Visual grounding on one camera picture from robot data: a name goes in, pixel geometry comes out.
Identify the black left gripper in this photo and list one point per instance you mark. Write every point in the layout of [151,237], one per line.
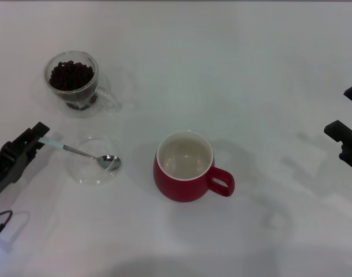
[4,173]

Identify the double-walled clear glass cup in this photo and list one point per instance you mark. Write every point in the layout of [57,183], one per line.
[50,96]

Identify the dark roasted coffee beans pile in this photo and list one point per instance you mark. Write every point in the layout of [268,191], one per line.
[70,76]

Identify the clear glass saucer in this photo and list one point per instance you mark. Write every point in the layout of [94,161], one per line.
[83,173]

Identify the red ceramic mug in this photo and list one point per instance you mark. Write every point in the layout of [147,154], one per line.
[176,189]

